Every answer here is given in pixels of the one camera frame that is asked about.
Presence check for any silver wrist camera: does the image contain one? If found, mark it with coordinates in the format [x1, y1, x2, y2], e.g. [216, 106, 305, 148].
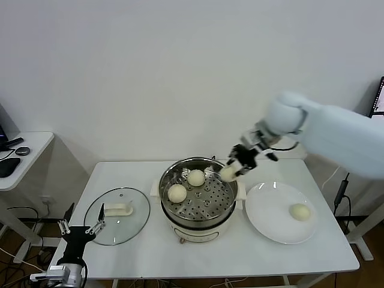
[239, 130, 262, 149]
[29, 265, 71, 284]

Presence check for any white round plate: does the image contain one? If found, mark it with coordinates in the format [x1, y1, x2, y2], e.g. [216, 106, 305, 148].
[245, 181, 318, 244]

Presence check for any white side desk with monitor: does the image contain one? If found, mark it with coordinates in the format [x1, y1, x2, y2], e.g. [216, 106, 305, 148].
[0, 131, 55, 264]

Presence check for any white charging cable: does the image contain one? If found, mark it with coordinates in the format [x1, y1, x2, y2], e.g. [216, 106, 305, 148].
[322, 164, 342, 190]

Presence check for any glass lid with cream handle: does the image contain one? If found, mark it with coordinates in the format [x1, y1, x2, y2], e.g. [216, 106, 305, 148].
[83, 187, 151, 246]

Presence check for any cream electric cooker base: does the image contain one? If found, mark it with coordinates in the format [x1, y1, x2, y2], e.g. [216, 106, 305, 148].
[149, 155, 247, 244]

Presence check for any black open laptop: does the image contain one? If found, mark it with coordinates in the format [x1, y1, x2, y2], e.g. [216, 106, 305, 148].
[369, 76, 384, 118]

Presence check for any black computer mouse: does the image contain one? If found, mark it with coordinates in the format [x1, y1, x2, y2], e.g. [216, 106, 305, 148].
[0, 158, 21, 178]

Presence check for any black computer monitor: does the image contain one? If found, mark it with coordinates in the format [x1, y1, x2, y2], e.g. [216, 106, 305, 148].
[0, 101, 10, 152]

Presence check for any stainless steel steamer basket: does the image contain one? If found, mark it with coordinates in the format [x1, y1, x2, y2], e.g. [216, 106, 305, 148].
[158, 157, 238, 220]

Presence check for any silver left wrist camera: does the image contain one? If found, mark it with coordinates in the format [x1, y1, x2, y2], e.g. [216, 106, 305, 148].
[29, 265, 71, 284]

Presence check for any white steamed baozi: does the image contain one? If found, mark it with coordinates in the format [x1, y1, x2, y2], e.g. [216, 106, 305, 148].
[289, 203, 311, 222]
[167, 184, 188, 203]
[220, 166, 238, 183]
[187, 169, 206, 187]

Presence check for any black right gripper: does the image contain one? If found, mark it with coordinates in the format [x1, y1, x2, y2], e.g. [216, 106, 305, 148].
[225, 143, 259, 178]

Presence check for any black floor cable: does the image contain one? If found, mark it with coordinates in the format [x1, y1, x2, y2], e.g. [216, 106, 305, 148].
[5, 206, 41, 224]

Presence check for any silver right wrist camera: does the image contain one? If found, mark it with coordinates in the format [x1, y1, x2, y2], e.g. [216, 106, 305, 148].
[239, 130, 262, 149]

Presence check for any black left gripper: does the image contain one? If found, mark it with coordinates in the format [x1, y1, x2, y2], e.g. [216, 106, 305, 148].
[58, 202, 106, 265]

